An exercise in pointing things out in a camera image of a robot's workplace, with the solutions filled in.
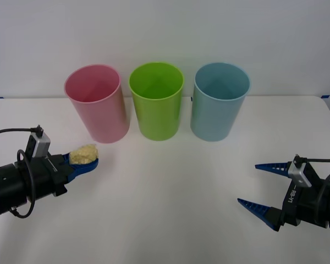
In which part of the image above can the pale blue plastic bin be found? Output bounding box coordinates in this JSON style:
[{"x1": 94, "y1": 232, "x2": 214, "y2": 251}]
[{"x1": 189, "y1": 62, "x2": 252, "y2": 142}]

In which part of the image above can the green plastic bin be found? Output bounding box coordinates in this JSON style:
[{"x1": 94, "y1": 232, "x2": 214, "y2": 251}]
[{"x1": 128, "y1": 62, "x2": 185, "y2": 142}]

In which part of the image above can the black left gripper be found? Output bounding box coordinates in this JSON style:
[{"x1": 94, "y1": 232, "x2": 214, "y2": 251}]
[{"x1": 27, "y1": 152, "x2": 100, "y2": 198}]

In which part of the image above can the pink plastic bin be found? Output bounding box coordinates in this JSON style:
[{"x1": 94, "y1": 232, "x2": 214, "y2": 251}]
[{"x1": 63, "y1": 63, "x2": 131, "y2": 144}]

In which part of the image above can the yellow sponge lump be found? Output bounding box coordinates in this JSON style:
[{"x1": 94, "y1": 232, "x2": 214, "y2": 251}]
[{"x1": 68, "y1": 144, "x2": 100, "y2": 166}]

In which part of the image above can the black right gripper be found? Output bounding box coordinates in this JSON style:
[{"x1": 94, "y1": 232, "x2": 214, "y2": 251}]
[{"x1": 237, "y1": 161, "x2": 330, "y2": 233}]

